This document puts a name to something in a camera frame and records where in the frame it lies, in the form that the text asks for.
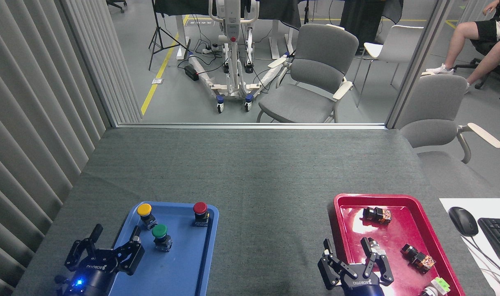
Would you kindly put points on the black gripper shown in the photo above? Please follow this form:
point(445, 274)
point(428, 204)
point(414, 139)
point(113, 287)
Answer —
point(94, 277)
point(362, 285)

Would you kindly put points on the green push button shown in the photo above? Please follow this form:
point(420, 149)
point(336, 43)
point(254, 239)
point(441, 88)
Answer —
point(161, 236)

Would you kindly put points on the yellow push button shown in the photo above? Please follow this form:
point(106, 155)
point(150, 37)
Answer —
point(145, 213)

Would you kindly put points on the red push button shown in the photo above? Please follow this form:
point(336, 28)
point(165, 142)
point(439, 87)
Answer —
point(200, 213)

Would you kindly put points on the red plastic tray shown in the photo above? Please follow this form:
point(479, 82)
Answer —
point(402, 236)

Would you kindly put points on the blue plastic tray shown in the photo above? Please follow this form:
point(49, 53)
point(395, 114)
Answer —
point(180, 263)

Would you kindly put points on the black computer mouse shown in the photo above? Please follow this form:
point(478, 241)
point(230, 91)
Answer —
point(462, 220)

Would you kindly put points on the white desk pad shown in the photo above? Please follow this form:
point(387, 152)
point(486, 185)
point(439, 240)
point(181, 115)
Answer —
point(486, 269)

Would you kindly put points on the black keyboard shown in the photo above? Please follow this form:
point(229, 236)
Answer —
point(498, 236)

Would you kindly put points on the grey armchair with long armrest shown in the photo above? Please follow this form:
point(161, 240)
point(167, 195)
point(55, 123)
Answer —
point(430, 111)

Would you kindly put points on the grey armchair with full seat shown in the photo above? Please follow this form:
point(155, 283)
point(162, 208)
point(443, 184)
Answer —
point(311, 74)

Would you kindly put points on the black power adapter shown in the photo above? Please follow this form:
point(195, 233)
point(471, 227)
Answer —
point(191, 72)

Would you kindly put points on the white plastic chair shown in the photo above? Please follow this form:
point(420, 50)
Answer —
point(397, 45)

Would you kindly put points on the black tripod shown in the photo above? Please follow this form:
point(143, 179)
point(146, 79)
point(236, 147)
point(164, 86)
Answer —
point(159, 33)

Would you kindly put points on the white power strip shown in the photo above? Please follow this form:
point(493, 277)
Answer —
point(210, 49)

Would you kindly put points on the black swivel chair base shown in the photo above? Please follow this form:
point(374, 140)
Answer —
point(492, 72)

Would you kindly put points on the white stand on wheels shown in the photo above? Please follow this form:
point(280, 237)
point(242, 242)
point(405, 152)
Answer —
point(232, 49)

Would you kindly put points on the black office chair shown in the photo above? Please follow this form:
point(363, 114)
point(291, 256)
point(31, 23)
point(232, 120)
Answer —
point(117, 3)

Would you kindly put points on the person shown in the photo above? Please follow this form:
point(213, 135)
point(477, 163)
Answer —
point(480, 37)

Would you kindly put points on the silver knob switch green block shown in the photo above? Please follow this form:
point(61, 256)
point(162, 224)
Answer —
point(377, 246)

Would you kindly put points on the black switch with orange block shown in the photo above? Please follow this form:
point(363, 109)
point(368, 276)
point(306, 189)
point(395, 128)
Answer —
point(377, 215)
point(418, 258)

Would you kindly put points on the white switch with green block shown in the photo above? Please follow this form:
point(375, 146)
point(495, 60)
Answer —
point(438, 285)

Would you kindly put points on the silver post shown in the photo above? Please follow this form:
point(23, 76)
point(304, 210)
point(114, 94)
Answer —
point(418, 61)

